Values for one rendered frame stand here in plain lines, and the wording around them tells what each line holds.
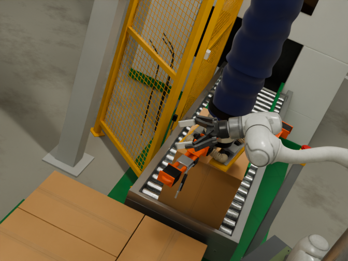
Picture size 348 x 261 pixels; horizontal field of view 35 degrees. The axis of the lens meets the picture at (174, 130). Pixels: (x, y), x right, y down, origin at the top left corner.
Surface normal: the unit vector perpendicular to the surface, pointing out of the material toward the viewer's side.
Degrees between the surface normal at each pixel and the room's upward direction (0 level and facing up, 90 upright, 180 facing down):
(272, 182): 0
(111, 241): 0
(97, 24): 90
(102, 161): 0
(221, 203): 90
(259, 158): 91
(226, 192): 90
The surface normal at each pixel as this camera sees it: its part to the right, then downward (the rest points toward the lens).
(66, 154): -0.32, 0.43
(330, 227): 0.30, -0.80
